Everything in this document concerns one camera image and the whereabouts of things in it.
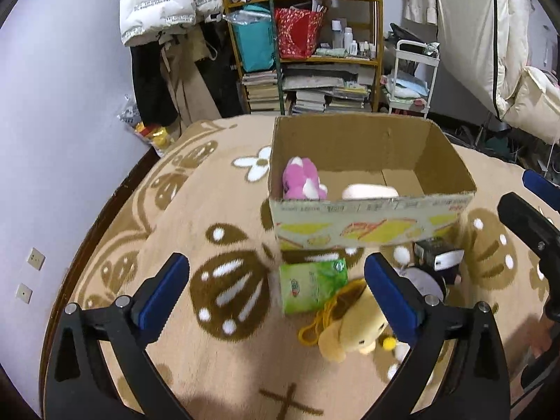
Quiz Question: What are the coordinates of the yellow plush doll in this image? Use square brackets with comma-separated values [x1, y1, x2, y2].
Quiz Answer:
[298, 278, 388, 363]

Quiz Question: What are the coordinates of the pink swirl snail plush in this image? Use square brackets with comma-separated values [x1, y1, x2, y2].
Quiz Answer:
[342, 184, 399, 200]

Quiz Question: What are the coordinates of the pink plush bear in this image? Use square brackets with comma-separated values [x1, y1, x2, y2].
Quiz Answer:
[282, 156, 328, 200]

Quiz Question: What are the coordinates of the purple-haired plush doll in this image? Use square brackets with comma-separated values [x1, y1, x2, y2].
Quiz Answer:
[398, 266, 447, 301]

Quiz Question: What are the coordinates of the small black white box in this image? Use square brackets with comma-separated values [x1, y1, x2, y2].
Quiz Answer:
[413, 237, 464, 271]

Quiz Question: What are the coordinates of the white rolling cart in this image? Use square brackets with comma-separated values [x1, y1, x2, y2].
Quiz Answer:
[383, 40, 440, 119]

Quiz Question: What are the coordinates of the cream bedding pile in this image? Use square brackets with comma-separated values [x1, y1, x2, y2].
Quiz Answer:
[436, 0, 559, 144]

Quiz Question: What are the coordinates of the green tissue pack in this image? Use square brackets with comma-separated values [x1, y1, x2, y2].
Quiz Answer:
[279, 259, 348, 316]

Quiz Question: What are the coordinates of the open cardboard box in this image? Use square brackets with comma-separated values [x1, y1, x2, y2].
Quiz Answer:
[268, 113, 476, 250]

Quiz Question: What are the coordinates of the beige brown patterned rug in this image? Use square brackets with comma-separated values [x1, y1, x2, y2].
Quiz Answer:
[71, 116, 559, 419]

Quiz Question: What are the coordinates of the snack bag on floor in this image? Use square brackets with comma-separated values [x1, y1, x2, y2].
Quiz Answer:
[116, 95, 175, 158]

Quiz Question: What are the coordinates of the wooden shelf rack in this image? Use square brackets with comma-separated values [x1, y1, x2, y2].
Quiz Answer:
[223, 0, 384, 115]

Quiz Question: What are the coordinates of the black hanging coat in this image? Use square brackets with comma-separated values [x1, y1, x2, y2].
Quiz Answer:
[130, 41, 178, 127]

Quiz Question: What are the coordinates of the red gift bag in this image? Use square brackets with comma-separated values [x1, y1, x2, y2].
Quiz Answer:
[274, 8, 324, 60]

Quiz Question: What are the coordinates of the stack of books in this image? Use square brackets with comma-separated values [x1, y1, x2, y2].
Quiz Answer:
[241, 70, 287, 113]

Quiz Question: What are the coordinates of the teal storage bag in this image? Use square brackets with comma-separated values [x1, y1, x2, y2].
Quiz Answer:
[225, 4, 275, 72]

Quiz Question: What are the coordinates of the wall socket lower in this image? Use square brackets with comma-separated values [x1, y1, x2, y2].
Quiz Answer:
[15, 282, 33, 305]

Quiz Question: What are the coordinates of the wall socket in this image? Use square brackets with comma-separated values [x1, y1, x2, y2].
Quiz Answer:
[15, 282, 33, 305]
[27, 247, 46, 270]

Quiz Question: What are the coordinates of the wall socket upper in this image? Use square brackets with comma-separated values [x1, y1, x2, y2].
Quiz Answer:
[27, 247, 46, 270]

